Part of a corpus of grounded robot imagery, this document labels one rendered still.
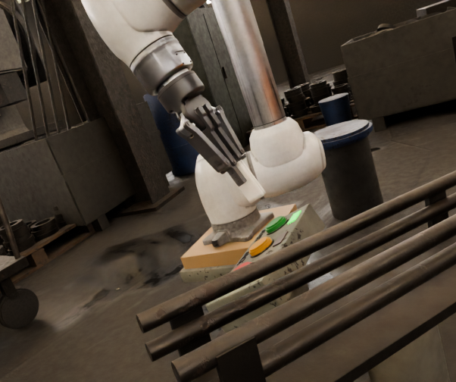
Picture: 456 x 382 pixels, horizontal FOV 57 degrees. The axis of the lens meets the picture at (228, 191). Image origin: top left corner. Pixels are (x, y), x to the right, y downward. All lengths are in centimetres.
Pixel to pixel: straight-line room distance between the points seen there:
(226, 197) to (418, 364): 72
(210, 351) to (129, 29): 56
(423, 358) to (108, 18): 68
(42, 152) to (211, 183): 229
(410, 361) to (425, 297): 37
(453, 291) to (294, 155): 91
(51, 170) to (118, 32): 273
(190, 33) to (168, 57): 364
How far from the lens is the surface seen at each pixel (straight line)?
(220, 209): 125
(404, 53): 357
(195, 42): 432
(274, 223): 71
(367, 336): 30
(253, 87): 121
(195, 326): 28
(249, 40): 121
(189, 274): 131
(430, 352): 72
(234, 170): 69
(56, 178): 338
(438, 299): 33
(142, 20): 69
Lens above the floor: 88
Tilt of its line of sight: 16 degrees down
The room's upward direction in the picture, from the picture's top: 19 degrees counter-clockwise
